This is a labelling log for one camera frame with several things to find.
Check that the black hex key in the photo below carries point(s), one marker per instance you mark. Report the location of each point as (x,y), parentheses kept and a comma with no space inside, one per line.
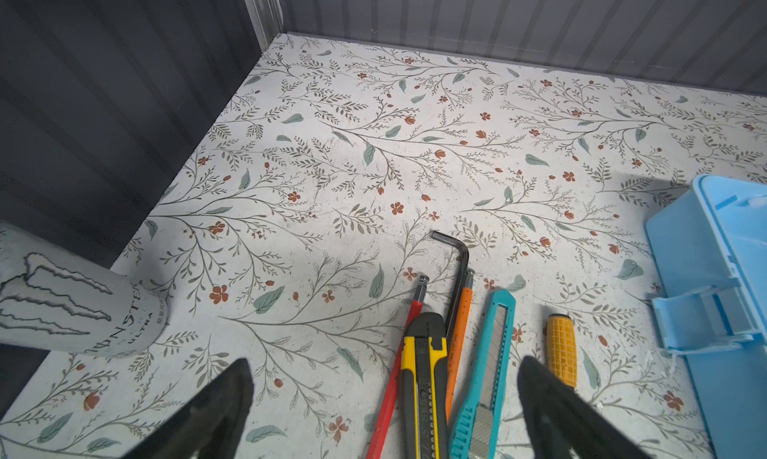
(460,276)

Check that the orange handled screwdriver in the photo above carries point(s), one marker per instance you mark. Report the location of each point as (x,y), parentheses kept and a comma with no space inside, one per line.
(561,349)

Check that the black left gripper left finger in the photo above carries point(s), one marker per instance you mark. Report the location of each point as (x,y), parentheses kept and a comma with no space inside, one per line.
(210,425)

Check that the yellow black utility knife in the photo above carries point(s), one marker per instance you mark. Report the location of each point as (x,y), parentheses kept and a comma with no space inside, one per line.
(423,388)

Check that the red handled tool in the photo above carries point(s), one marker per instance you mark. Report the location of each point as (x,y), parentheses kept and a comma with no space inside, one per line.
(390,398)

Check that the orange pencil tool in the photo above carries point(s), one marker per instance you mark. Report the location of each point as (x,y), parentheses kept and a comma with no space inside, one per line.
(457,339)

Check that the teal utility knife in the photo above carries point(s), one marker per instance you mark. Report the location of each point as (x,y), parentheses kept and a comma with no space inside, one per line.
(476,423)

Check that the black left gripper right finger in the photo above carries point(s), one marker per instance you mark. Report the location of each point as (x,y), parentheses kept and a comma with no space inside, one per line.
(559,423)

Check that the blue clear plastic tool box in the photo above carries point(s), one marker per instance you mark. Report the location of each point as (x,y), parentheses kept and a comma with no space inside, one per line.
(709,247)

